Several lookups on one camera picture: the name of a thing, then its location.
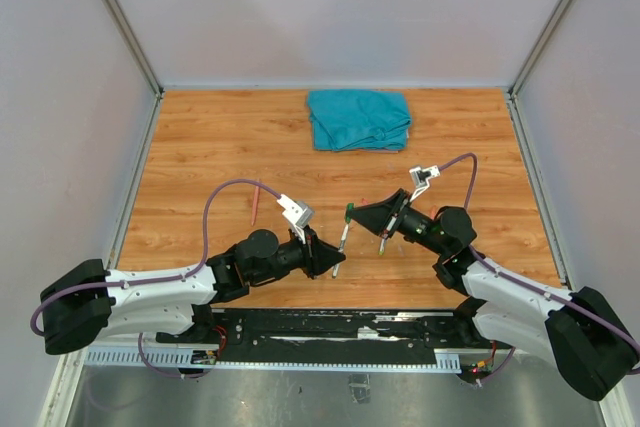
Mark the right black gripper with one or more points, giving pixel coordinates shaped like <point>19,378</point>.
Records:
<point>379,217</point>

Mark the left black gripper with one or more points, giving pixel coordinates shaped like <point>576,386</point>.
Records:
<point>319,256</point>

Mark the pink pen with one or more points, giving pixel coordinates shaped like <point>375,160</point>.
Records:
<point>255,204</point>

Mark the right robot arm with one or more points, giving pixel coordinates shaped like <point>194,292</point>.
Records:
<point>577,332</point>

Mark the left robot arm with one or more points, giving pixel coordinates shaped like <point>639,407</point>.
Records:
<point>91,302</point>

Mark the black tipped white pen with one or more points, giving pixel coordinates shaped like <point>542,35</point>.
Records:
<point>343,239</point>

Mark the teal folded cloth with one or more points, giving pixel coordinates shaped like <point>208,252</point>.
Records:
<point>356,119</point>

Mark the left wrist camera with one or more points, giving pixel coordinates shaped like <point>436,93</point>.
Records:
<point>297,213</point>

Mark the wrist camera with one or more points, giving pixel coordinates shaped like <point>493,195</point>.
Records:
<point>297,213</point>
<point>421,178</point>

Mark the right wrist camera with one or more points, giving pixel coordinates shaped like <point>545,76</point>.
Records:
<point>421,178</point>

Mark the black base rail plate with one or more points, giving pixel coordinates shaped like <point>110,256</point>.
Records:
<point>329,336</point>

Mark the grey slotted cable duct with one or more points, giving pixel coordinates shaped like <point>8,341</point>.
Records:
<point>129,356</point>

